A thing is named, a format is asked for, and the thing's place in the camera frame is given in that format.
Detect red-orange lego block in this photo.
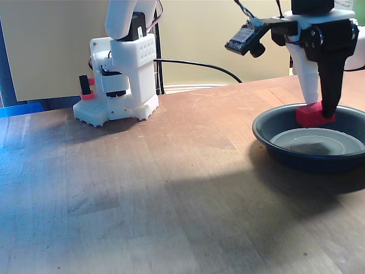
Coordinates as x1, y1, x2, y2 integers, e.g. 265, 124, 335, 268
295, 101, 336, 128

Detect dark round bin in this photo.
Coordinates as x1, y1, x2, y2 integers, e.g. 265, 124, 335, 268
252, 103, 365, 174

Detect green and white box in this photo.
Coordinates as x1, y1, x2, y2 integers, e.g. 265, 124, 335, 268
333, 0, 356, 14

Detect red and black table clamp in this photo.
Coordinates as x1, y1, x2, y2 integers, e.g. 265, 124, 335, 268
79, 74, 96, 101

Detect beige backdrop board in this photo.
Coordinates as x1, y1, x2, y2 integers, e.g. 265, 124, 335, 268
0, 0, 112, 102

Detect bright blue strip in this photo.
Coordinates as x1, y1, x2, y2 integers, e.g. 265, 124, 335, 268
0, 103, 43, 118

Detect black gripper-mounted camera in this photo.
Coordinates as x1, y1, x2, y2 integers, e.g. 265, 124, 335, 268
224, 16, 299, 58

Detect black camera cable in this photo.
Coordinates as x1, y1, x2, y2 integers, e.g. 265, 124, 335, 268
234, 0, 259, 22

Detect black arching cable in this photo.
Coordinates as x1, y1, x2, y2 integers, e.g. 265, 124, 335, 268
153, 58, 244, 84

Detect black vertical cable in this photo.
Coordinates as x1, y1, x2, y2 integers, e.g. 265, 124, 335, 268
153, 7, 166, 95

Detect white and red servo wires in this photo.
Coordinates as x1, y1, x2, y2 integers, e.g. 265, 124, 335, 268
145, 0, 165, 32

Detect dark blue post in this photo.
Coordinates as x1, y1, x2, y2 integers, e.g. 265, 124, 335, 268
0, 17, 18, 108

